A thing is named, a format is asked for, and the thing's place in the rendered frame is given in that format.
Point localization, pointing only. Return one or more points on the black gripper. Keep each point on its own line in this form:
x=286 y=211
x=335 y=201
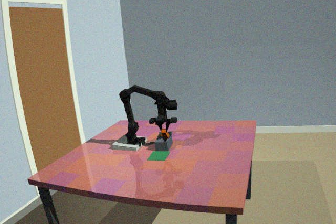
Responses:
x=169 y=121

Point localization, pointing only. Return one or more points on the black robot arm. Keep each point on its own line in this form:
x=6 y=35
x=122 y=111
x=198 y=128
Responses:
x=162 y=102

